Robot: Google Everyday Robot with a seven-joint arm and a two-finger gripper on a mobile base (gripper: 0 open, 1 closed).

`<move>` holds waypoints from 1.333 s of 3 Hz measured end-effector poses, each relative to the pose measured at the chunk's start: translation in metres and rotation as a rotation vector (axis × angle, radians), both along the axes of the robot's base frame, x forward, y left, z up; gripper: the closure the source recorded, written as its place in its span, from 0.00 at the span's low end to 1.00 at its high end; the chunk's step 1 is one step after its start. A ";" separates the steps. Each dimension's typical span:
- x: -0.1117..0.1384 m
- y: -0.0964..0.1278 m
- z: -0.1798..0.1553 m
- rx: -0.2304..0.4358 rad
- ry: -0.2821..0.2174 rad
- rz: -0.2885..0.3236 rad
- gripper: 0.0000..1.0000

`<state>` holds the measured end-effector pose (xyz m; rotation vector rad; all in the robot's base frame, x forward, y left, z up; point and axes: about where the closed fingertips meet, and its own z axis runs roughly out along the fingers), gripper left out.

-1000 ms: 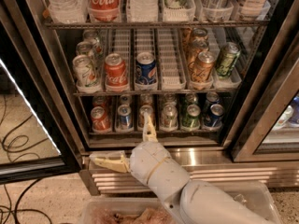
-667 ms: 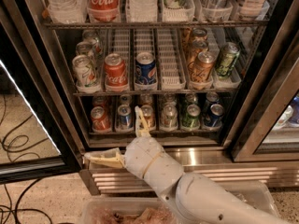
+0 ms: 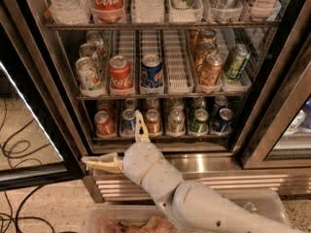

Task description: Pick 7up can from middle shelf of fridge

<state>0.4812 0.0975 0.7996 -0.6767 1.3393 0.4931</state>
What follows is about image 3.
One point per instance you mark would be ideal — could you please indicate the clear water bottle centre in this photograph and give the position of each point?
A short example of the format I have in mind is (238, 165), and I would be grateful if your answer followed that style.
(148, 11)

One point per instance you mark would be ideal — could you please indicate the red coca-cola bottle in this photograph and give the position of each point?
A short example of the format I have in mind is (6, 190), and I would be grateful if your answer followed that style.
(107, 10)

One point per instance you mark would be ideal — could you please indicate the orange soda can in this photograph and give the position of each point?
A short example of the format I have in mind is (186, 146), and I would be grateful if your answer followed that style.
(206, 35)
(211, 68)
(203, 49)

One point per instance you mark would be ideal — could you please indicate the clear water bottle left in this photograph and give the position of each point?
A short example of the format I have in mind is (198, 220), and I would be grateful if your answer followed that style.
(70, 12)

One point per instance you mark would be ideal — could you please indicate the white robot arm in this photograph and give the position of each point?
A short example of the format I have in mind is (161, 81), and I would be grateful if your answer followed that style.
(174, 206)

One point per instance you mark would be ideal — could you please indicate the blue can bottom shelf right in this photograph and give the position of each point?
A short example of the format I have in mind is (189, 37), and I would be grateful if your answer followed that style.
(222, 120)

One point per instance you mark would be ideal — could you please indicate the blue pepsi can middle shelf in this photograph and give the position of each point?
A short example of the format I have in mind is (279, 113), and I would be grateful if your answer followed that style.
(151, 71)

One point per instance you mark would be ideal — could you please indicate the stainless steel fridge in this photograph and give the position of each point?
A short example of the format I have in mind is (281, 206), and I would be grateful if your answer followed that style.
(253, 152)

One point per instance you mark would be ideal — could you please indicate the green can bottom shelf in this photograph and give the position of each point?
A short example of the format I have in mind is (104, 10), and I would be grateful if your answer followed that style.
(198, 123)

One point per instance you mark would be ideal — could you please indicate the red coca-cola can middle shelf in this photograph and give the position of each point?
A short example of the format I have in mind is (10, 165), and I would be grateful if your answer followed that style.
(120, 73)

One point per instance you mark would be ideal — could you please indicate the white 7up can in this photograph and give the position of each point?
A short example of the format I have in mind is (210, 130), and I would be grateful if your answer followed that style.
(97, 38)
(87, 51)
(88, 74)

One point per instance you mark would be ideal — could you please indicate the white can bottom shelf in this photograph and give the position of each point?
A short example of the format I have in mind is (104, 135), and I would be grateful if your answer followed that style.
(176, 121)

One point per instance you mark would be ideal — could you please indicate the white 7up can rear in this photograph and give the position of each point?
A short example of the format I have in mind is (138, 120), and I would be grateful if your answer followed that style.
(97, 38)

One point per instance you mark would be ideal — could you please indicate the open fridge glass door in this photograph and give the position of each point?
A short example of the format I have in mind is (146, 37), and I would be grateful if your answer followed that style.
(37, 147)

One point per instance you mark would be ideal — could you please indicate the orange soda can rear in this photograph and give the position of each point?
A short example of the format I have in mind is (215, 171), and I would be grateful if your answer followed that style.
(206, 35)

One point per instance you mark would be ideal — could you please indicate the clear water bottle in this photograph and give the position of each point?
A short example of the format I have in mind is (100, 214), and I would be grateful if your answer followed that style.
(148, 11)
(70, 12)

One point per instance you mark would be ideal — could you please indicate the green soda can middle shelf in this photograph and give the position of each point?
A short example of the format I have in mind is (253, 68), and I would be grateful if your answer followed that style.
(236, 61)

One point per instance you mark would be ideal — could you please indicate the orange soda can front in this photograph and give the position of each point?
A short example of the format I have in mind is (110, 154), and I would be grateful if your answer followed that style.
(211, 68)

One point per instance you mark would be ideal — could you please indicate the clear bin with brown items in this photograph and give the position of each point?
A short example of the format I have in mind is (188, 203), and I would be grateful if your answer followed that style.
(128, 219)

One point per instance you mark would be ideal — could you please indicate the clear bin with bubble wrap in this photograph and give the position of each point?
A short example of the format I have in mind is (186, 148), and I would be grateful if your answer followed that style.
(259, 201)

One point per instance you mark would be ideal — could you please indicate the blue can bottom shelf left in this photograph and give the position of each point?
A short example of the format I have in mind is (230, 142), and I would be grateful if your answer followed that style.
(129, 121)

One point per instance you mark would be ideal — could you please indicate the white 7up can front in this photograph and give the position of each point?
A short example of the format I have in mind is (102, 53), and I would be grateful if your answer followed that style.
(88, 74)

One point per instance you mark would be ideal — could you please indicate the orange can bottom shelf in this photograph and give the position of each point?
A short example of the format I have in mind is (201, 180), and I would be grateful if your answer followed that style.
(153, 122)

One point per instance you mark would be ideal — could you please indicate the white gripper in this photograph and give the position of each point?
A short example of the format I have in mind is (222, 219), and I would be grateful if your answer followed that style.
(140, 159)

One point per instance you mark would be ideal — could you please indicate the red can bottom shelf front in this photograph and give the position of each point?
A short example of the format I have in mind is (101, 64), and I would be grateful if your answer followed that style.
(104, 124)

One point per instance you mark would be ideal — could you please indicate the empty white can tray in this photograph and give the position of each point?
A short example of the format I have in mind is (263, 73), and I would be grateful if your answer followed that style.
(178, 74)

